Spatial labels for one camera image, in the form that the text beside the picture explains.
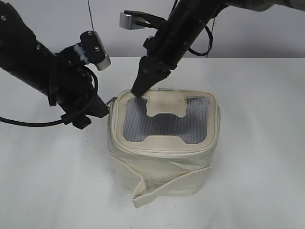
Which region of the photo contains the silver zipper ring pull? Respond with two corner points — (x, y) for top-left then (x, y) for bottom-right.
(106, 96), (117, 106)

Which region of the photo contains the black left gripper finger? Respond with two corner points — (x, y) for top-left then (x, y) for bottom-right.
(72, 115), (92, 130)
(85, 94), (109, 118)

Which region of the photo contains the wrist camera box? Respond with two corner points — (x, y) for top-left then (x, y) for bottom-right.
(119, 10), (153, 30)
(80, 31), (111, 71)

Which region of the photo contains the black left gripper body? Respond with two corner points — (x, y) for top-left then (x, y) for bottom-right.
(47, 45), (98, 119)

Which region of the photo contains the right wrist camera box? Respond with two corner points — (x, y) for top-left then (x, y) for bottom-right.
(119, 10), (153, 30)

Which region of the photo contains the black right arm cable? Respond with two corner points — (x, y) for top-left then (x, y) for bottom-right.
(188, 21), (215, 57)

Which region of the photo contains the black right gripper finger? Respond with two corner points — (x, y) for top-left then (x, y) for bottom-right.
(145, 68), (171, 92)
(131, 56), (155, 97)

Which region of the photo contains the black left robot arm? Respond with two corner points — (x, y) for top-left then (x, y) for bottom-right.
(0, 2), (111, 129)

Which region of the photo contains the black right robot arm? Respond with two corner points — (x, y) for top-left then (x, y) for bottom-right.
(124, 0), (305, 97)

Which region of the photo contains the cream zippered bag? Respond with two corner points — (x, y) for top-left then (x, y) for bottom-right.
(107, 89), (221, 208)

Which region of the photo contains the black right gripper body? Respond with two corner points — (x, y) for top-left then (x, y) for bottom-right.
(144, 7), (210, 70)

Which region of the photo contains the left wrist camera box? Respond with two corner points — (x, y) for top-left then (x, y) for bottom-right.
(80, 31), (111, 71)

